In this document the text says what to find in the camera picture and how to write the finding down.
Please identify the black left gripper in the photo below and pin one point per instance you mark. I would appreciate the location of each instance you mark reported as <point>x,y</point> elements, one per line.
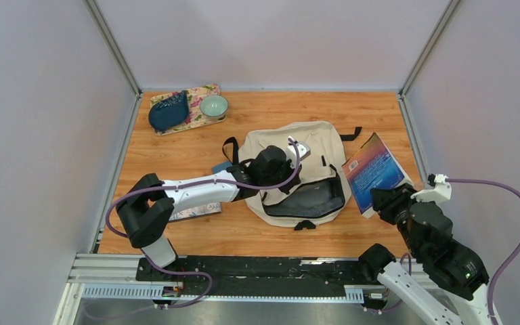
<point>290,185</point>

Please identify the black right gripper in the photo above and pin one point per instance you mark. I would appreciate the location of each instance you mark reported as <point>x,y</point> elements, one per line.
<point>384,200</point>

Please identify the cream canvas backpack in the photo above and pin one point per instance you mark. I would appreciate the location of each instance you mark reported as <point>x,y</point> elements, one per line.
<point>319,192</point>

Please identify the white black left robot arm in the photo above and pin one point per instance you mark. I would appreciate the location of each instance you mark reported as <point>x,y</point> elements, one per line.
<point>146,210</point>

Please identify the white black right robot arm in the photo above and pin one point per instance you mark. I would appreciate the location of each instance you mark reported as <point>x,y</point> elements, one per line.
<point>452,266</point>

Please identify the small blue wallet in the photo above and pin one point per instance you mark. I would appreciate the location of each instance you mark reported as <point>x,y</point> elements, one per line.
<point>221,167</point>

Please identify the light green ceramic bowl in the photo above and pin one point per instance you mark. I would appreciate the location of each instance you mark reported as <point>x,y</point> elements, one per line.
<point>214,106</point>

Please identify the floral pattern tray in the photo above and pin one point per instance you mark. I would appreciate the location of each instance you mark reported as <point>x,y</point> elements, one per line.
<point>196,118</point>

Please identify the dark blue leaf-shaped dish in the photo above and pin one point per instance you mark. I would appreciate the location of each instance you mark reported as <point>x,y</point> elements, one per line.
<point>169,112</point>

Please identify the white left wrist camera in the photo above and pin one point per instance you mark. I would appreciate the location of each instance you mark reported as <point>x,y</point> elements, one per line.
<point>296,150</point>

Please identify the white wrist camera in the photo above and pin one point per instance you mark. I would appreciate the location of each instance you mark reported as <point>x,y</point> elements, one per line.
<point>439,192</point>
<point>296,150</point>

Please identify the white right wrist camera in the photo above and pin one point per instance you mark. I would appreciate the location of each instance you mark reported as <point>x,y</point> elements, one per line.
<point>439,192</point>

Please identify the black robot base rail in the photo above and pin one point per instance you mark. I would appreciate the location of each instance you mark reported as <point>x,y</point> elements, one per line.
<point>260,276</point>

